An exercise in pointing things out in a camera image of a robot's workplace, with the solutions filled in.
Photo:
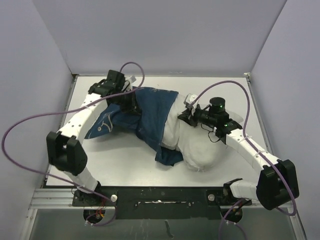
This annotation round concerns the white pillow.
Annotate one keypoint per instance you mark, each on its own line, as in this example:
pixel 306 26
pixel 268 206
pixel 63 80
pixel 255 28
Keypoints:
pixel 198 147

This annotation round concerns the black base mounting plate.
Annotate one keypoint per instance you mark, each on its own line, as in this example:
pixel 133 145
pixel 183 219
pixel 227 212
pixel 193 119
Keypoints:
pixel 159 203

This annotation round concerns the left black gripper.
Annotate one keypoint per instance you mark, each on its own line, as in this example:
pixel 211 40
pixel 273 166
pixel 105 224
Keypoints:
pixel 133 107

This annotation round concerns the dark blue embroidered pillowcase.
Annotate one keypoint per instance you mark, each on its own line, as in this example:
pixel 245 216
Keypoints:
pixel 149 126

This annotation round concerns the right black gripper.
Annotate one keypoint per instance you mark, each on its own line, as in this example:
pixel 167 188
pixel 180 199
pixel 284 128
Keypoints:
pixel 189 115

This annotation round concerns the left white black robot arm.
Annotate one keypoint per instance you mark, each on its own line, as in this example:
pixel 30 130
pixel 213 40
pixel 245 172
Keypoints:
pixel 64 147

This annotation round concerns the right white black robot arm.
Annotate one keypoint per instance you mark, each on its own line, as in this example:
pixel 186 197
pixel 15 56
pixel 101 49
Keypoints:
pixel 277 183

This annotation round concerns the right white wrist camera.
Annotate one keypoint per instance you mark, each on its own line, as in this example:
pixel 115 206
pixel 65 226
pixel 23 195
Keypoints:
pixel 191 101

